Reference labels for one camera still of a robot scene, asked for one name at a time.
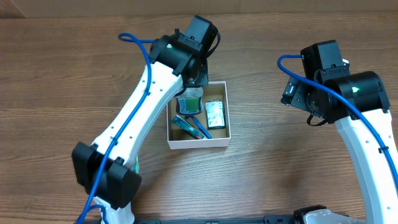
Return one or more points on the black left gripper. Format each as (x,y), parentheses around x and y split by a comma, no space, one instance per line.
(198,78)

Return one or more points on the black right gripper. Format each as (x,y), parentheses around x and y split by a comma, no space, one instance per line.
(296,94)

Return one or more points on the clear soap pump bottle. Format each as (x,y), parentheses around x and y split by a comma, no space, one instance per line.
(189,101)

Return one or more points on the green white soap packet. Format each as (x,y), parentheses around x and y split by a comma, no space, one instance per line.
(215,115)

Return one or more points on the green toothpaste tube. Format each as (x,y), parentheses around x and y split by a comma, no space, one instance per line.
(187,127)

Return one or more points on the blue disposable razor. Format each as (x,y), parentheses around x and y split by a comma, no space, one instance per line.
(199,125)

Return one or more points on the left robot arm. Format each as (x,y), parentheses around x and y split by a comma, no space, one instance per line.
(176,68)

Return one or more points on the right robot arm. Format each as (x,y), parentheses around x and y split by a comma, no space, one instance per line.
(358,105)

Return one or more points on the white cardboard box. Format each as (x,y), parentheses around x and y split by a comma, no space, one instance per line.
(179,139)

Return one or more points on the green white toothbrush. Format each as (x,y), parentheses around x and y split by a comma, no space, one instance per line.
(135,167)

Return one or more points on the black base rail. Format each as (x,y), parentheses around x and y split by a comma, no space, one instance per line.
(267,219)

